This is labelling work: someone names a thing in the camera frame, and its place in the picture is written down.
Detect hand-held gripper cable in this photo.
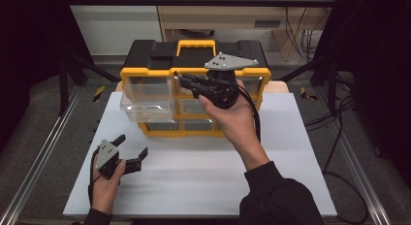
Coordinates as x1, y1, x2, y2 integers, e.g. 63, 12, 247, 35
237, 85, 263, 144
87, 146, 102, 209

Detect black curtain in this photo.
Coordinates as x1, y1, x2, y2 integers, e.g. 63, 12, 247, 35
315, 0, 411, 189
0, 0, 95, 153

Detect light wooden cabinet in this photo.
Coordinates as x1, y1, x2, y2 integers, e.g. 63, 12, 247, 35
154, 0, 333, 62

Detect bundle of hanging cables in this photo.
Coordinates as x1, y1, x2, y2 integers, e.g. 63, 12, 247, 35
284, 5, 326, 61

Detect grid of clear drawers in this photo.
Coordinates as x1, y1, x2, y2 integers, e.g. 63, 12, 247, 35
145, 77, 264, 132

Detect black floor cables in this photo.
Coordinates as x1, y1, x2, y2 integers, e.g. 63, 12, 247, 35
303, 73, 370, 225

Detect person's left hand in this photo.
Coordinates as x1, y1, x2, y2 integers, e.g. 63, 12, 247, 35
91, 153, 127, 215

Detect light wooden board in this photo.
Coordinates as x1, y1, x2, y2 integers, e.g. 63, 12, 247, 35
115, 80, 290, 94

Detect black horizontal frame bar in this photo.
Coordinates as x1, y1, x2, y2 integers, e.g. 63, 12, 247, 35
62, 0, 337, 8

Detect black metal stand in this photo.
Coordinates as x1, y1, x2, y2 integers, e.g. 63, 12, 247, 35
277, 56, 339, 116
57, 53, 122, 116

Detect clear plastic drawer bin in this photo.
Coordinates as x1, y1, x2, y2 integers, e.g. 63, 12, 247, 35
119, 77, 177, 123

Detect yellow black tape marker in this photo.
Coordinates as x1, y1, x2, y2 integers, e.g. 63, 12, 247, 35
92, 85, 107, 103

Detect right hand-held gripper cable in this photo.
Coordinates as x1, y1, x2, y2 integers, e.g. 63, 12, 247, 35
237, 85, 263, 144

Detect left hand-held gripper cable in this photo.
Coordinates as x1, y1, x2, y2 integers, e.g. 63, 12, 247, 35
87, 146, 102, 209

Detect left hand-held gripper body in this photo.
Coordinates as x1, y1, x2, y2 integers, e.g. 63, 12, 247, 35
95, 139, 143, 180

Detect yellow black organizer cabinet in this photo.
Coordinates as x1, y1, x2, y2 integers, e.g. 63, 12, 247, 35
119, 39, 271, 138

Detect aluminium rail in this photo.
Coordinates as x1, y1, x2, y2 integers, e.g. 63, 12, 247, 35
318, 88, 393, 225
0, 85, 83, 225

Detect white cabinet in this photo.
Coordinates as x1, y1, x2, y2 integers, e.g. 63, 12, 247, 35
63, 0, 163, 56

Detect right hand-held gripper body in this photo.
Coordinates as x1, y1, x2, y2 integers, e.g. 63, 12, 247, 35
193, 51, 260, 111

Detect person's right hand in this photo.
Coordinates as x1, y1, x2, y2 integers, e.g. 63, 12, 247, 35
197, 79, 271, 171

